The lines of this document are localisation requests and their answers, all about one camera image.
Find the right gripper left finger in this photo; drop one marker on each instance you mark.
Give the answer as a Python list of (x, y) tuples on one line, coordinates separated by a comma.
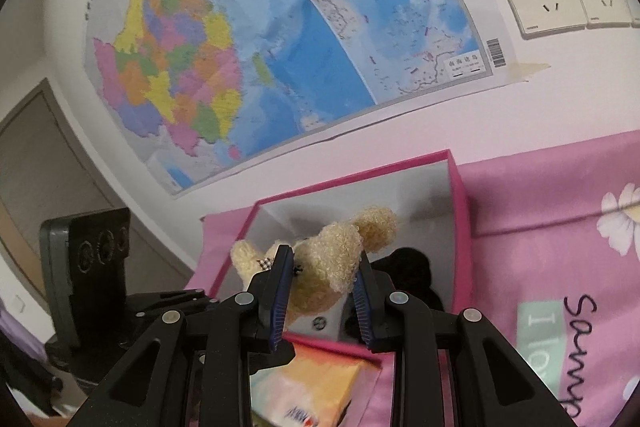
[(146, 389)]

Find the pastel tissue box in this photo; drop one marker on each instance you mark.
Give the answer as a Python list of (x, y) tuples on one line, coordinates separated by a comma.
[(317, 388)]

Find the grey door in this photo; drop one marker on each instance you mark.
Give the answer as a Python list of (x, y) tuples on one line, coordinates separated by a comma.
[(45, 174)]

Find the white wall switch plate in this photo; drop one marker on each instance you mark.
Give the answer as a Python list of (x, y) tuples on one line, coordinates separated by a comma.
[(635, 13)]

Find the black fabric hat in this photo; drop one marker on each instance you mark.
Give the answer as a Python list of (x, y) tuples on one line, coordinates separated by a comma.
[(410, 272)]

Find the beige teddy bear plush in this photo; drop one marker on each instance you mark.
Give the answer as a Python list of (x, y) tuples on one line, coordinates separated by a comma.
[(323, 267)]

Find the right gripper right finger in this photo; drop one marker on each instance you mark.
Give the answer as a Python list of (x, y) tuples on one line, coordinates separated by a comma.
[(449, 366)]

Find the pink printed table cloth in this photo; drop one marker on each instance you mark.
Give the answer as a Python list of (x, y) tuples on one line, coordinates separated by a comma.
[(545, 244)]

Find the colourful wall map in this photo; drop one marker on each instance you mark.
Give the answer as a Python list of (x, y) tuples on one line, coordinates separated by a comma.
[(201, 88)]

